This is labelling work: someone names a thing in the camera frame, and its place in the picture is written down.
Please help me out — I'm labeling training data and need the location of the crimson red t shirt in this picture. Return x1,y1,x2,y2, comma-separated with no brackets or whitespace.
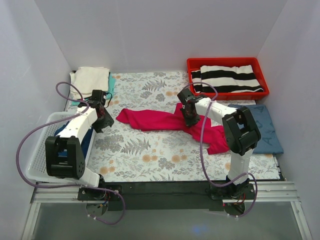
116,103,230,155

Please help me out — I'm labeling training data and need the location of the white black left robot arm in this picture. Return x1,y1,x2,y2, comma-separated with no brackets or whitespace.
45,90,114,200

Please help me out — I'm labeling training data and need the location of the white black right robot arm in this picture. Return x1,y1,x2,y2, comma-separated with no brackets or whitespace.
177,88,261,199

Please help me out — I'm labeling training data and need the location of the navy blue shirt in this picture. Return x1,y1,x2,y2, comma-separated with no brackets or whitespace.
54,121,95,163

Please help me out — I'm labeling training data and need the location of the teal folded shirt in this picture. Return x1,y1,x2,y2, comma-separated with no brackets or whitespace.
70,73,116,106

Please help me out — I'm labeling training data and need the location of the floral patterned table mat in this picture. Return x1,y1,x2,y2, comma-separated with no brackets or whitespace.
64,71,281,183

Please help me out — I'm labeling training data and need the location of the cream folded shirt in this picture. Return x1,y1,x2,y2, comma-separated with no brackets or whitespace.
69,66,110,97

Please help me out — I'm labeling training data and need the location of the red plastic tray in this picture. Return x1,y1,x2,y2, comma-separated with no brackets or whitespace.
186,57,269,100

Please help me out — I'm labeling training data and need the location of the black white striped shirt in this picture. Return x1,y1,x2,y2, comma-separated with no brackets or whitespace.
191,65,264,93

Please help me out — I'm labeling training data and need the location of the grey blue folded shirt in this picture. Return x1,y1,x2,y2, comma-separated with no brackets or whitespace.
228,104,285,155

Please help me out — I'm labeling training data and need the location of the white plastic laundry basket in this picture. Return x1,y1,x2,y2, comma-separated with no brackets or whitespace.
25,111,96,184

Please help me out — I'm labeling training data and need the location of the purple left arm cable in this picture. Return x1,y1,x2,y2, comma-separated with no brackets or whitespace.
16,81,126,225

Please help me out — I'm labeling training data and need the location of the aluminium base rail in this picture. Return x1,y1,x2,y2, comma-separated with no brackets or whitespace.
22,181,312,240

